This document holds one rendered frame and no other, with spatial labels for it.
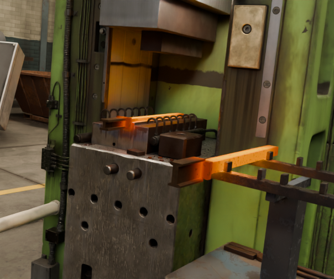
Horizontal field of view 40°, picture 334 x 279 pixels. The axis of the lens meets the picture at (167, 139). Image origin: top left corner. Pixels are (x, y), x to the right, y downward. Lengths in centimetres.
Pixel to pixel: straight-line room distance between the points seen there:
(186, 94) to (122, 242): 69
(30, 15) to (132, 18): 936
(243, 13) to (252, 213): 57
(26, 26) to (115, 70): 904
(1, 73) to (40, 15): 929
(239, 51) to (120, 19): 35
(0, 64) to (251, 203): 89
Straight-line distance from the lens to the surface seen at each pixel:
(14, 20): 1044
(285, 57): 131
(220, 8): 156
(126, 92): 166
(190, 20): 148
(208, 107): 174
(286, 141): 131
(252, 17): 132
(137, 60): 171
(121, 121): 131
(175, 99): 180
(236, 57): 132
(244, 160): 102
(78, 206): 142
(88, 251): 143
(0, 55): 158
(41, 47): 1080
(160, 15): 131
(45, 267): 179
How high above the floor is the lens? 117
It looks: 9 degrees down
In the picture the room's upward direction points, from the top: 5 degrees clockwise
